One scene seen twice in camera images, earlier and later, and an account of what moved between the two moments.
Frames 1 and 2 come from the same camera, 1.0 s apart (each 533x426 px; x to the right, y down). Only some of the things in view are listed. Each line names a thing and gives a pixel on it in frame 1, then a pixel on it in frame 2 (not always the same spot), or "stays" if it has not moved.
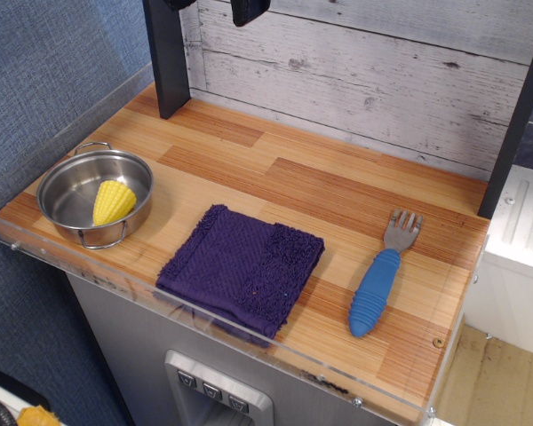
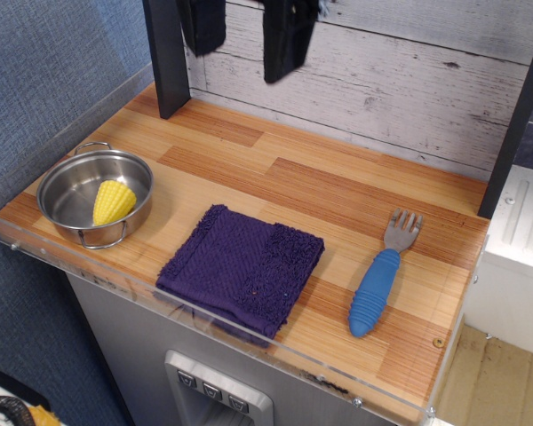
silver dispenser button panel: (204, 393) stays
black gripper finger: (245, 11) to (288, 26)
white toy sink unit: (512, 296) stays
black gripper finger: (178, 4) to (203, 23)
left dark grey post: (168, 56) stays
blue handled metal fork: (378, 282) stays
